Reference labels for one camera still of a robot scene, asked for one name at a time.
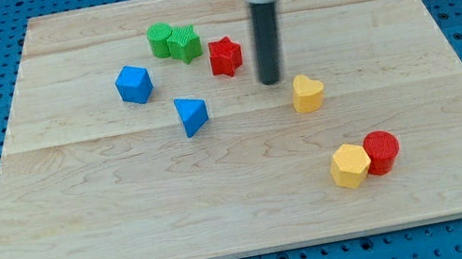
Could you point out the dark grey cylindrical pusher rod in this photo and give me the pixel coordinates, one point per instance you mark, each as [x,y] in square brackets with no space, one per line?
[266,42]

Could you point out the blue triangle block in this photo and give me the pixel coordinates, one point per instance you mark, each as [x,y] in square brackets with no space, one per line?
[193,114]

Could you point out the light wooden board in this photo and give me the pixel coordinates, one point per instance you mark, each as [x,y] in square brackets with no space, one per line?
[86,175]

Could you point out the green cylinder block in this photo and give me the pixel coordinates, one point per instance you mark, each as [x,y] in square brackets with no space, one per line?
[157,36]

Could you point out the green star block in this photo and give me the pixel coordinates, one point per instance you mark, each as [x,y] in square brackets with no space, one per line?
[184,44]

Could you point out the yellow heart block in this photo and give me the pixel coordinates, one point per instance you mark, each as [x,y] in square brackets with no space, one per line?
[308,94]

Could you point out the blue cube block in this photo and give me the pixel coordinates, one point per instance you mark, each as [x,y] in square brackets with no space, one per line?
[134,85]

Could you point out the yellow hexagon block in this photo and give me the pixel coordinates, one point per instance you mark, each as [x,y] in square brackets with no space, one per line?
[349,166]

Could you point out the red star block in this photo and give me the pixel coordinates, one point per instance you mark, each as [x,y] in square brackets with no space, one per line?
[225,56]

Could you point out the red cylinder block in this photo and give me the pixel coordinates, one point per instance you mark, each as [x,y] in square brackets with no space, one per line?
[382,148]

